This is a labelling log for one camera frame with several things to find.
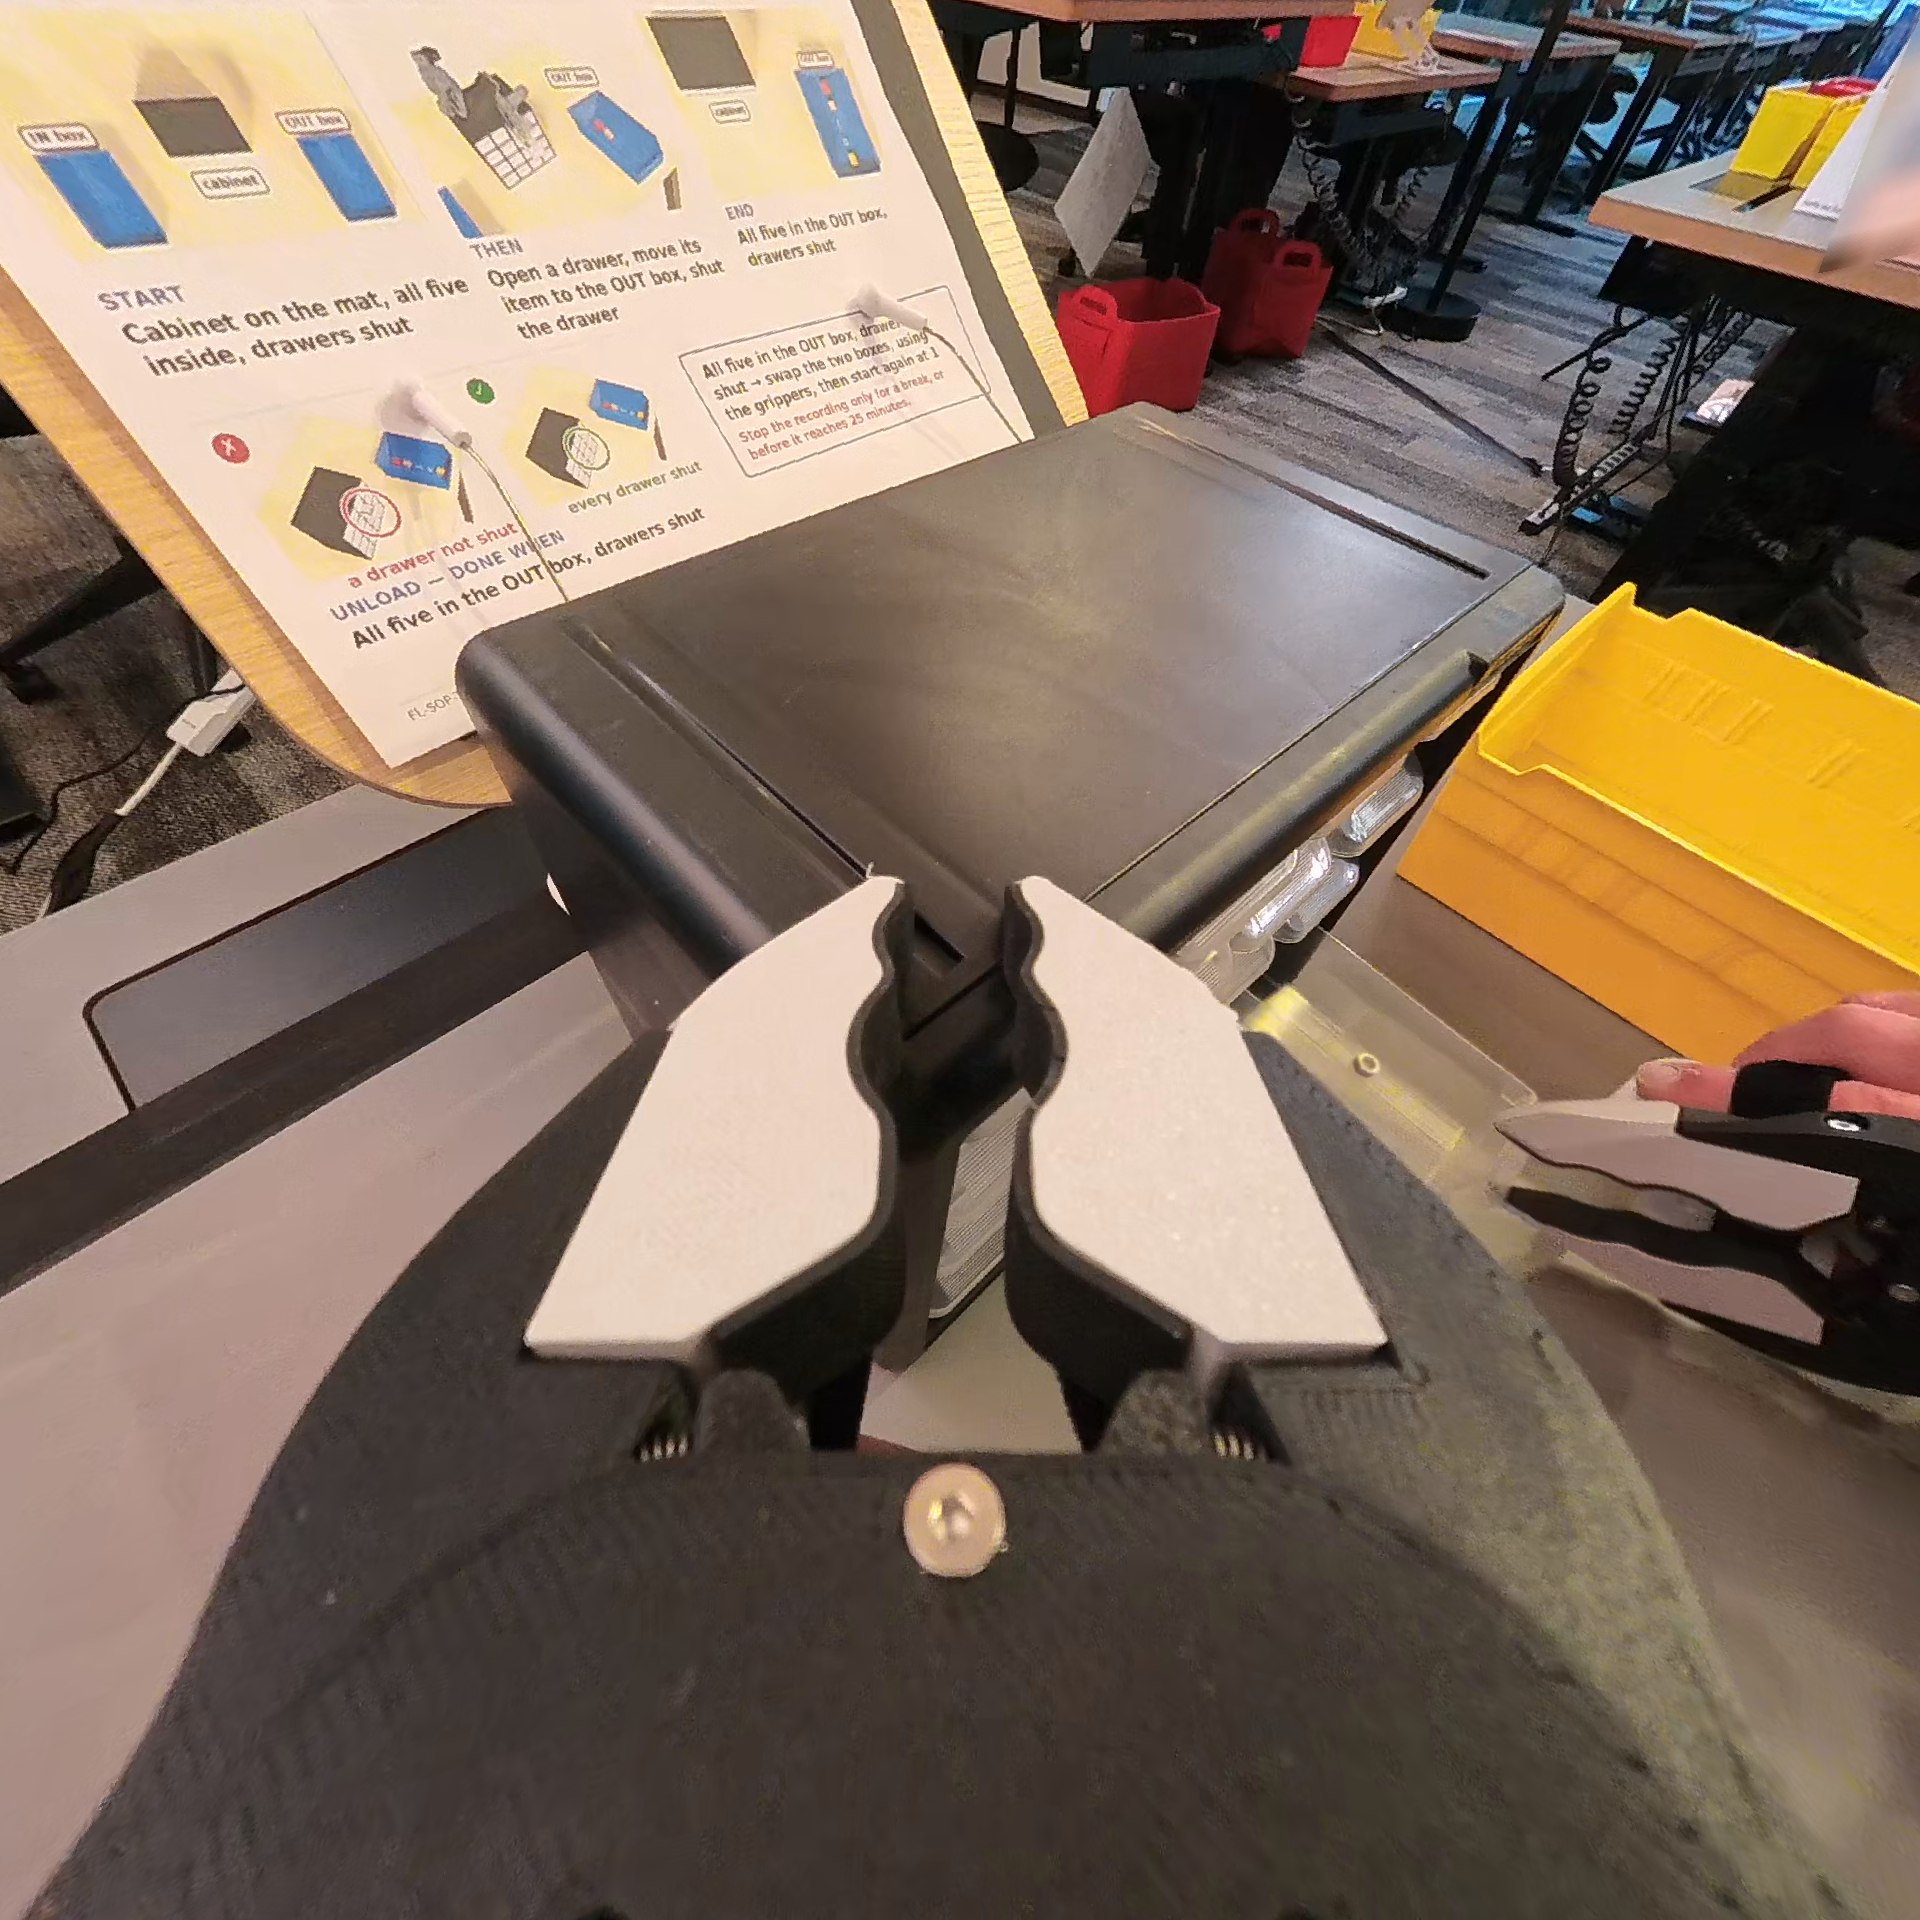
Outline red plastic bin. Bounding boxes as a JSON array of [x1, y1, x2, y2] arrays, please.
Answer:
[[1202, 206, 1336, 357], [1056, 278, 1227, 414]]

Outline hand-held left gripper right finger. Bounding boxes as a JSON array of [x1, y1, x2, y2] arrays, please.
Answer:
[[1001, 874, 1394, 1449]]

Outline rows of clear cabinet drawers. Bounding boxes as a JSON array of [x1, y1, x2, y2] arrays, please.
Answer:
[[1173, 758, 1430, 1011]]

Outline person's right hand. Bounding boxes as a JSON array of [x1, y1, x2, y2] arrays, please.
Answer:
[[1634, 989, 1920, 1113]]

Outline instruction sheet on board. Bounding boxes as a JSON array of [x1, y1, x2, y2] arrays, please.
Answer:
[[0, 0, 1087, 808]]

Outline wooden top desk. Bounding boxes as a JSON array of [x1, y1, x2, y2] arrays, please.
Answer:
[[1590, 138, 1920, 638]]

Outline grey hanging sheet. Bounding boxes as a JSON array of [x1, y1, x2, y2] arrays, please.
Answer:
[[1056, 87, 1155, 285]]

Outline white power adapter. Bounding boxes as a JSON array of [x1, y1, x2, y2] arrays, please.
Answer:
[[161, 674, 264, 764]]

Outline black drawer cabinet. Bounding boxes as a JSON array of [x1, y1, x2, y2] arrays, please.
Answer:
[[453, 400, 1570, 1360]]

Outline small yellow bin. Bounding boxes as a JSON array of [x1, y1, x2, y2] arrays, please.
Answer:
[[1733, 80, 1879, 197]]

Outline yellow plastic bin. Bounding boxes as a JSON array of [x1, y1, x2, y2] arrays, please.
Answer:
[[1475, 584, 1920, 973], [1394, 758, 1920, 1070]]

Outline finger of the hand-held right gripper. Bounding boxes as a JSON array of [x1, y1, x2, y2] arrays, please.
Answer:
[[1490, 1099, 1862, 1234], [1503, 1185, 1832, 1342]]

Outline black coiled cable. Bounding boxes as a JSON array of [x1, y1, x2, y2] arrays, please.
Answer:
[[1552, 294, 1707, 520]]

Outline printed instruction poster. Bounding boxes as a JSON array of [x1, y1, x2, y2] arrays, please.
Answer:
[[0, 0, 1039, 766]]

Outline clear wide plastic drawer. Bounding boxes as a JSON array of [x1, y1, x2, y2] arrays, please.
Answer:
[[1232, 928, 1516, 1195]]

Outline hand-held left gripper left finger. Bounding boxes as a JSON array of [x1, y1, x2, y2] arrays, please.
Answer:
[[518, 874, 915, 1449]]

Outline clear small plastic drawer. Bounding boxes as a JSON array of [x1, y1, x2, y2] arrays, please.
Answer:
[[915, 1085, 1039, 1332]]

